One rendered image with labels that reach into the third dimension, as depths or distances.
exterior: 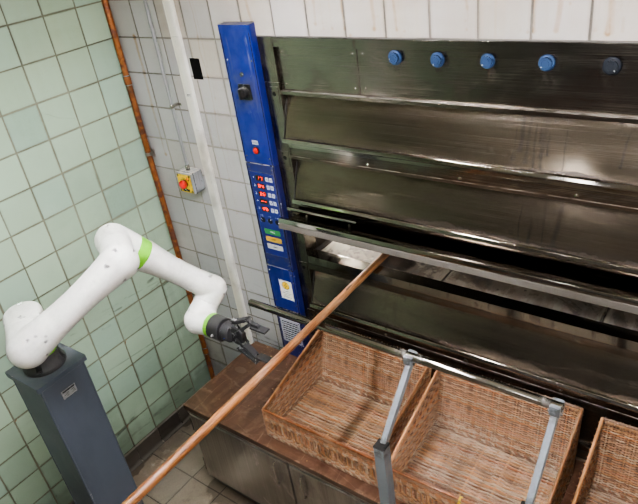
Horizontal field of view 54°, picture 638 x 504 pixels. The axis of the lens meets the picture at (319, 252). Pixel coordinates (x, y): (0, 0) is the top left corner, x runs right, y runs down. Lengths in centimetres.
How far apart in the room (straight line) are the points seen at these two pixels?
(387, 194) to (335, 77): 45
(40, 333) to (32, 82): 110
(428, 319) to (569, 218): 74
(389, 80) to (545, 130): 53
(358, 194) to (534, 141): 71
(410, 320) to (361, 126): 81
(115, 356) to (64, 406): 88
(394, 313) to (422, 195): 58
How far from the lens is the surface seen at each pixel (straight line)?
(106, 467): 272
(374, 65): 215
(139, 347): 338
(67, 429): 252
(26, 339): 217
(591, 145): 193
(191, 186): 289
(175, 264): 231
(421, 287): 242
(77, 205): 296
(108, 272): 206
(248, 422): 282
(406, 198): 225
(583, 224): 205
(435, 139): 209
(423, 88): 208
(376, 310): 261
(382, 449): 212
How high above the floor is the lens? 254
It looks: 30 degrees down
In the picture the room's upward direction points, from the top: 9 degrees counter-clockwise
